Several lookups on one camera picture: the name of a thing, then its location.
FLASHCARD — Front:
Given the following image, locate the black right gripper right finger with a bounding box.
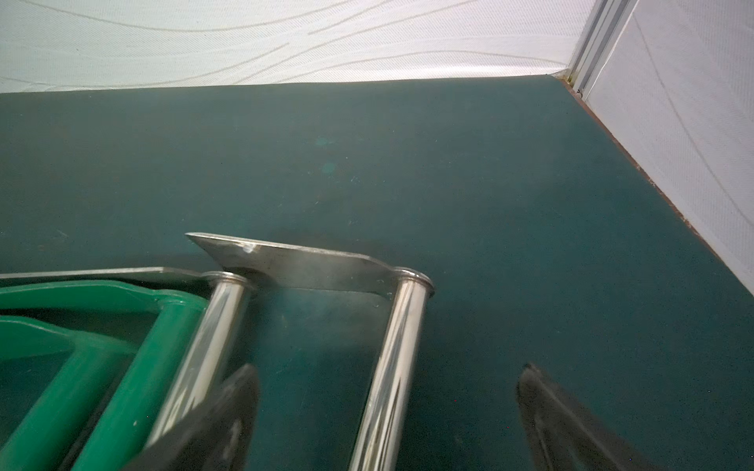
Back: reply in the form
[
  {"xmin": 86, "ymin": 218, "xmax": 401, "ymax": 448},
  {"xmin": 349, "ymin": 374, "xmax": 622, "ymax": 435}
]
[{"xmin": 516, "ymin": 363, "xmax": 660, "ymax": 470}]

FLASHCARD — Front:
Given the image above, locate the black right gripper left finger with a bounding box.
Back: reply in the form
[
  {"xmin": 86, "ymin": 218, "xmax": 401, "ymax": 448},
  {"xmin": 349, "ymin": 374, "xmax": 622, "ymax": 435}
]
[{"xmin": 124, "ymin": 364, "xmax": 260, "ymax": 471}]

